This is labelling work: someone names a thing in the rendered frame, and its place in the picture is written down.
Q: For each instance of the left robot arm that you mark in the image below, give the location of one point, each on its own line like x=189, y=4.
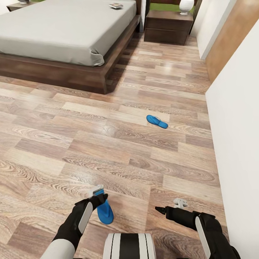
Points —
x=66, y=241

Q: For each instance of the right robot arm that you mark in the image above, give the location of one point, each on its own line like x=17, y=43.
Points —
x=214, y=243

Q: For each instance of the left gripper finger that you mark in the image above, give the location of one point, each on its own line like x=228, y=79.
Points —
x=105, y=197

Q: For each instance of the hardback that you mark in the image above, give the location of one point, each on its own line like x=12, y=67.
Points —
x=115, y=5

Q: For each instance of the sandal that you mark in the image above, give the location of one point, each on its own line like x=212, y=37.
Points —
x=104, y=211
x=156, y=121

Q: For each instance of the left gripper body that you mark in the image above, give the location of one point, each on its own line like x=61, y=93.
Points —
x=99, y=199

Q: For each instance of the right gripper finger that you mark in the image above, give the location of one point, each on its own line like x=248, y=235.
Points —
x=162, y=210

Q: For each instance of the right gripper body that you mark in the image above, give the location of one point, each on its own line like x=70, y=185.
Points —
x=176, y=214

